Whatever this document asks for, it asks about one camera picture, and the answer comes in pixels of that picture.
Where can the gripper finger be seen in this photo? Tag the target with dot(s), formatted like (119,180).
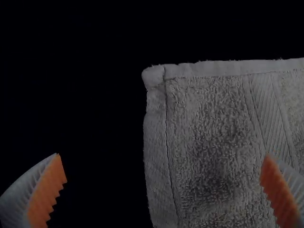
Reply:
(35,194)
(282,197)

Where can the pale towel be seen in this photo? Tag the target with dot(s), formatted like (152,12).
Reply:
(213,142)

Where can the black mat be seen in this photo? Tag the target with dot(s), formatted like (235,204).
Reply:
(71,83)

